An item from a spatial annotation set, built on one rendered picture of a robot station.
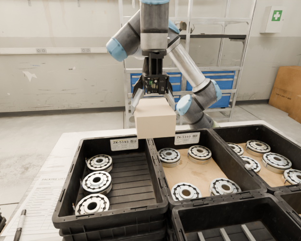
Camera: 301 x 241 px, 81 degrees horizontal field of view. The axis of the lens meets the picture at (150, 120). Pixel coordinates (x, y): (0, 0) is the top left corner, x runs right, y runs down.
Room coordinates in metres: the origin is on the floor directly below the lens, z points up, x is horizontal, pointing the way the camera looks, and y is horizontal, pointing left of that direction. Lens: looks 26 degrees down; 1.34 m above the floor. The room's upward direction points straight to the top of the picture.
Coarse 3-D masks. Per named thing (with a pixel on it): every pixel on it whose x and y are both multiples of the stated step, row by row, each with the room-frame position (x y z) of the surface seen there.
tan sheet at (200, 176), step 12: (168, 168) 0.59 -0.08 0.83; (180, 168) 0.59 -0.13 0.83; (192, 168) 0.59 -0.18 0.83; (204, 168) 0.59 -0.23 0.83; (216, 168) 0.59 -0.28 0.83; (168, 180) 0.52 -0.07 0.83; (180, 180) 0.52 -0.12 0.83; (192, 180) 0.52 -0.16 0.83; (204, 180) 0.52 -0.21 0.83; (204, 192) 0.46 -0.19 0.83
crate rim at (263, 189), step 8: (152, 144) 0.62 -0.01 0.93; (224, 144) 0.62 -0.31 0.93; (160, 160) 0.52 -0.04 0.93; (160, 168) 0.47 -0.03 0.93; (168, 192) 0.37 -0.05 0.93; (240, 192) 0.37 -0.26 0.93; (248, 192) 0.38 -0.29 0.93; (256, 192) 0.37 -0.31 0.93; (264, 192) 0.37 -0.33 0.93; (168, 200) 0.34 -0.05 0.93; (184, 200) 0.34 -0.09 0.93; (192, 200) 0.35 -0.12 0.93; (200, 200) 0.34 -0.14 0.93; (208, 200) 0.34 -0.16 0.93
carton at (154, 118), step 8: (144, 104) 0.58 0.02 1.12; (152, 104) 0.58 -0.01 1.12; (160, 104) 0.58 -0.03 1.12; (168, 104) 0.58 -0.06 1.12; (136, 112) 0.51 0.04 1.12; (144, 112) 0.51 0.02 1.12; (152, 112) 0.51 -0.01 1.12; (160, 112) 0.51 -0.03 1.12; (168, 112) 0.51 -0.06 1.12; (136, 120) 0.49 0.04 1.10; (144, 120) 0.48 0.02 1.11; (152, 120) 0.48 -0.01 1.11; (160, 120) 0.48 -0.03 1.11; (168, 120) 0.49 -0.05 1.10; (136, 128) 0.51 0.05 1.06; (144, 128) 0.48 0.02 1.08; (152, 128) 0.48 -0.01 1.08; (160, 128) 0.48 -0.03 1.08; (168, 128) 0.49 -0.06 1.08; (144, 136) 0.48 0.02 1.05; (152, 136) 0.48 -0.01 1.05; (160, 136) 0.48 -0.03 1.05; (168, 136) 0.49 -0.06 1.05
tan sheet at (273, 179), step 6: (240, 144) 0.77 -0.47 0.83; (252, 156) 0.67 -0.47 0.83; (258, 162) 0.63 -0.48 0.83; (264, 168) 0.59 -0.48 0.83; (264, 174) 0.55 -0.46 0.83; (270, 174) 0.55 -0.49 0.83; (276, 174) 0.55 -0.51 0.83; (282, 174) 0.55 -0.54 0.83; (264, 180) 0.52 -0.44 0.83; (270, 180) 0.52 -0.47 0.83; (276, 180) 0.52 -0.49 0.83
